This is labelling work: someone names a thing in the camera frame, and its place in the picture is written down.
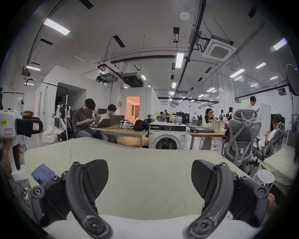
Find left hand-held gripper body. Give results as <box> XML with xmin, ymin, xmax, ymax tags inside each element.
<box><xmin>0</xmin><ymin>109</ymin><xmax>23</xmax><ymax>171</ymax></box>

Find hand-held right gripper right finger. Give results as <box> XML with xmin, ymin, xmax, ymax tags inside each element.
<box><xmin>186</xmin><ymin>160</ymin><xmax>269</xmax><ymax>239</ymax></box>

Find grey mesh office chair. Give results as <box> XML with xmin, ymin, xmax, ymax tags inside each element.
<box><xmin>253</xmin><ymin>122</ymin><xmax>285</xmax><ymax>161</ymax></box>
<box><xmin>223</xmin><ymin>109</ymin><xmax>262</xmax><ymax>174</ymax></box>

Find white robot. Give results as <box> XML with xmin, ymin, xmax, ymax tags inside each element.
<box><xmin>53</xmin><ymin>104</ymin><xmax>73</xmax><ymax>140</ymax></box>

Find bed with pale green sheet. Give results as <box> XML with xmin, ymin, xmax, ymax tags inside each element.
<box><xmin>260</xmin><ymin>145</ymin><xmax>297</xmax><ymax>195</ymax></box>
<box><xmin>24</xmin><ymin>137</ymin><xmax>253</xmax><ymax>221</ymax></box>

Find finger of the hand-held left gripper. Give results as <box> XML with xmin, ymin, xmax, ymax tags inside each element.
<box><xmin>16</xmin><ymin>118</ymin><xmax>44</xmax><ymax>138</ymax></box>

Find white cylinder with holes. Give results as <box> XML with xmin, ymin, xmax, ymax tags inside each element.
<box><xmin>253</xmin><ymin>169</ymin><xmax>275</xmax><ymax>190</ymax></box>

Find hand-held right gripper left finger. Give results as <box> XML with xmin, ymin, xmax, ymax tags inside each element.
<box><xmin>31</xmin><ymin>159</ymin><xmax>113</xmax><ymax>239</ymax></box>

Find round wooden table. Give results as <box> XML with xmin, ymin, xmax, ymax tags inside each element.
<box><xmin>116</xmin><ymin>136</ymin><xmax>149</xmax><ymax>148</ymax></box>

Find long wooden table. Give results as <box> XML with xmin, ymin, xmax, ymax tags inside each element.
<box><xmin>90</xmin><ymin>115</ymin><xmax>150</xmax><ymax>148</ymax></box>

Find pile of white cloth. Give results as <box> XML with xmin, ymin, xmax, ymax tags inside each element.
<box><xmin>42</xmin><ymin>126</ymin><xmax>62</xmax><ymax>143</ymax></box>

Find black round studio lamp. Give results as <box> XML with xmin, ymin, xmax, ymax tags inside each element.
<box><xmin>286</xmin><ymin>63</ymin><xmax>299</xmax><ymax>96</ymax></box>

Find person's right hand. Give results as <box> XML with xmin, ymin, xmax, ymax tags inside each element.
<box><xmin>267</xmin><ymin>193</ymin><xmax>277</xmax><ymax>213</ymax></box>

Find white washing machine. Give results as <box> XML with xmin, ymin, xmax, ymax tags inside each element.
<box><xmin>149</xmin><ymin>115</ymin><xmax>187</xmax><ymax>150</ymax></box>

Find person's left hand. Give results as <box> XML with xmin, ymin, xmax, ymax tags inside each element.
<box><xmin>0</xmin><ymin>138</ymin><xmax>24</xmax><ymax>178</ymax></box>

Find wooden table with laptops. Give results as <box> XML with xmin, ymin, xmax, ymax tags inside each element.
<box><xmin>186</xmin><ymin>119</ymin><xmax>226</xmax><ymax>150</ymax></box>

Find dark blue shirt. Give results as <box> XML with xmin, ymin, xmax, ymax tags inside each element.
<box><xmin>31</xmin><ymin>164</ymin><xmax>57</xmax><ymax>185</ymax></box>

